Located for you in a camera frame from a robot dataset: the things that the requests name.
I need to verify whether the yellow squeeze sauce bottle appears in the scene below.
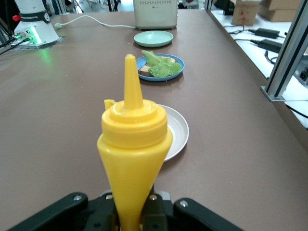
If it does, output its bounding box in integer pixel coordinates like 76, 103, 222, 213
96, 53, 174, 231

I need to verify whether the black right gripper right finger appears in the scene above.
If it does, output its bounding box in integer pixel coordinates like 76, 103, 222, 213
141, 193, 169, 231

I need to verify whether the plain cardboard box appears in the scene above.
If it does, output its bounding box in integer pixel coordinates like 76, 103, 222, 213
257, 0, 306, 23

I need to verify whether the mint green round plate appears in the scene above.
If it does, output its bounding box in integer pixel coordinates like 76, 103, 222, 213
133, 30, 174, 48

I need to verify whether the beige round plate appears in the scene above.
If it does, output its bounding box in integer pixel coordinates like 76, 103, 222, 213
155, 104, 190, 162

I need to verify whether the green lettuce leaf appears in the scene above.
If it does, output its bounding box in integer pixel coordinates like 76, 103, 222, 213
141, 50, 182, 78

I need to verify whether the black equipment box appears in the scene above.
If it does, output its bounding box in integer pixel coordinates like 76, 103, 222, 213
211, 0, 236, 16

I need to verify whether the brown bread slice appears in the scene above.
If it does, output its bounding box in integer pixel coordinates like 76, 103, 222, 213
137, 55, 178, 78

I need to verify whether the grey electronic device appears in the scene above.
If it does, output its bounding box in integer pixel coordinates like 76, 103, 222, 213
292, 53, 308, 85

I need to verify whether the metal table bracket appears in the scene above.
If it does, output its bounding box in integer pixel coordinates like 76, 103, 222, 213
259, 85, 287, 103

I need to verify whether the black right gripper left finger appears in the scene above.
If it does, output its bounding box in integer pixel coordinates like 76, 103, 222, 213
83, 192, 120, 231

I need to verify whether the white toaster power cable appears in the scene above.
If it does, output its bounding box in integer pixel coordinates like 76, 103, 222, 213
54, 15, 137, 31

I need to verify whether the beige chrome toaster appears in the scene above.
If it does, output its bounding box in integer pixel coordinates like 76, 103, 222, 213
133, 0, 179, 31

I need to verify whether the black base cable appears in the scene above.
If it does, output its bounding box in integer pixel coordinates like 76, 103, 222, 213
0, 18, 31, 56

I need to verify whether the cardboard box red print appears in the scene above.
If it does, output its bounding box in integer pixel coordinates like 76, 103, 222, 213
231, 0, 261, 26

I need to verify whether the black power adapter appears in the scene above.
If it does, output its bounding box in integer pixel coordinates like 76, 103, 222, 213
247, 27, 287, 39
250, 38, 282, 52

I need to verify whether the aluminium profile post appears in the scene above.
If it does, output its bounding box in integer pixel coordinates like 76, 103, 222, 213
266, 0, 308, 98

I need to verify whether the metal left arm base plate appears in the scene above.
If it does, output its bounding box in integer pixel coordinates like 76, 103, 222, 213
9, 36, 66, 50

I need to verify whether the blue round plate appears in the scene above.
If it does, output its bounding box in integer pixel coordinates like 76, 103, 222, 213
135, 54, 186, 82

